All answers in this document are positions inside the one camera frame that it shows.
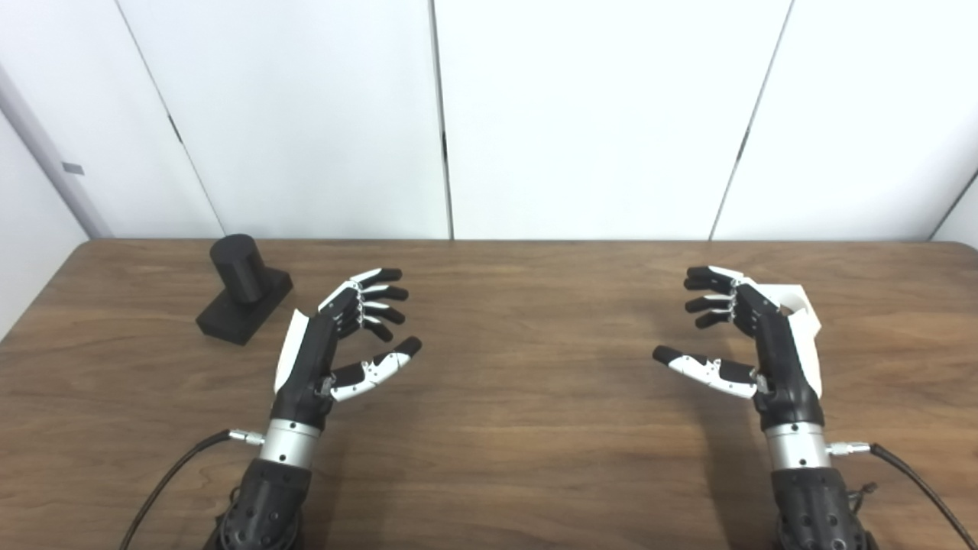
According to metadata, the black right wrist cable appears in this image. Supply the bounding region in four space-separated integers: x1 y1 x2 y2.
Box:
827 441 978 550

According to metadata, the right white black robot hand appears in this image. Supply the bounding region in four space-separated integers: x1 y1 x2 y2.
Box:
653 265 827 430

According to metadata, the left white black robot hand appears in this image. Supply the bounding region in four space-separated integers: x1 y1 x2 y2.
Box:
271 267 423 430

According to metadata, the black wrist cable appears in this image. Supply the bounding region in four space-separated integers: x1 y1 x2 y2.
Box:
118 429 265 550
827 441 978 550

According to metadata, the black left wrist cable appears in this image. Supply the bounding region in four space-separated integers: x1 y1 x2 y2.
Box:
118 429 265 550

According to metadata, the black peg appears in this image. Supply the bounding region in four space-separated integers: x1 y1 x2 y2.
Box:
196 234 294 346

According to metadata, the white square piece with hole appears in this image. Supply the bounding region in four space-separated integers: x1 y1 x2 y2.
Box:
749 281 822 337

